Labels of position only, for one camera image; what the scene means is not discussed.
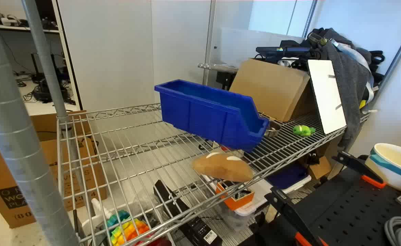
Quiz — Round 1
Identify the blue plastic bin tray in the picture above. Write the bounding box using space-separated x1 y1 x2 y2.
154 79 270 153

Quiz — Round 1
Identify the brown bread loaf plush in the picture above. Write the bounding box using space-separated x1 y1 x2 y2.
192 152 254 182

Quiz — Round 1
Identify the small metal bowl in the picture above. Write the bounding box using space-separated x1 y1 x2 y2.
260 114 282 138

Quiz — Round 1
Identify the flat brown cardboard box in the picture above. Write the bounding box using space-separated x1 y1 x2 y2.
229 58 316 122

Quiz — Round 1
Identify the orange open box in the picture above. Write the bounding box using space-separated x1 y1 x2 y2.
216 181 255 211

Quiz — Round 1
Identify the black box with label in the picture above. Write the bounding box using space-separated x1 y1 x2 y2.
153 180 223 246

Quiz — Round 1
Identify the clear plastic storage bin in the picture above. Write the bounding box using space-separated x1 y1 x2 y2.
200 174 273 233

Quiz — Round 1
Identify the green plush toy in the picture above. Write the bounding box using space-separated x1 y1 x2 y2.
292 125 316 137

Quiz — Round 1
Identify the blue lidded plastic container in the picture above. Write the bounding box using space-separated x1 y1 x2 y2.
265 163 312 194

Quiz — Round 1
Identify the black electronic device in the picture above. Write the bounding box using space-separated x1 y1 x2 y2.
255 40 322 66

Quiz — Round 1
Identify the small cardboard box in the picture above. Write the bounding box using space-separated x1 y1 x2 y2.
306 154 332 180

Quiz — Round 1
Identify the white board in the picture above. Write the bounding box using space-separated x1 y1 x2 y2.
307 59 347 135

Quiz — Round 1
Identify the rainbow coloured toy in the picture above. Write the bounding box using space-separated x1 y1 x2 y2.
106 210 152 246

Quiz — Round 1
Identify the grey cloth garment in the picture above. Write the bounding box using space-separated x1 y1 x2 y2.
302 28 376 148

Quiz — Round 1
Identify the white bowl with teal stripe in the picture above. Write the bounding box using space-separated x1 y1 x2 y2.
364 143 401 193

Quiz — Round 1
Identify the stack of cardboard boxes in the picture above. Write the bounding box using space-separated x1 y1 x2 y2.
0 110 107 229

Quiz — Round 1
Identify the white shelf with cables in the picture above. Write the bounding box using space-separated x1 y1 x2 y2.
0 0 82 117

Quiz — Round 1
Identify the silver wire shelf rack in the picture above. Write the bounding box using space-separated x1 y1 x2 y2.
0 0 401 246

